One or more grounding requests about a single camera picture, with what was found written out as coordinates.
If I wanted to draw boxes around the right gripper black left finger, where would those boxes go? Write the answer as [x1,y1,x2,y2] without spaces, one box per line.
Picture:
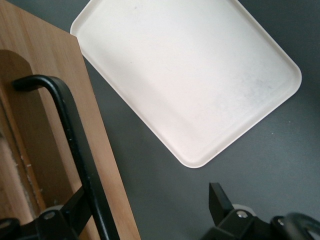
[36,186,93,240]

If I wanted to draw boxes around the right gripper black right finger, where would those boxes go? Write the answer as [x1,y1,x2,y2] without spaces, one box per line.
[204,182,258,240]

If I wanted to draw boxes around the black metal drawer handle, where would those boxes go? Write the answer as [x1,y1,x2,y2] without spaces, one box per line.
[12,74,121,240]

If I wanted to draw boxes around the wooden cabinet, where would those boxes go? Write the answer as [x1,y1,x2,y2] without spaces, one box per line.
[0,0,142,240]

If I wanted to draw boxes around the cream plastic tray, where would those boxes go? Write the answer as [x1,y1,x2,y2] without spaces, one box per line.
[69,0,303,169]

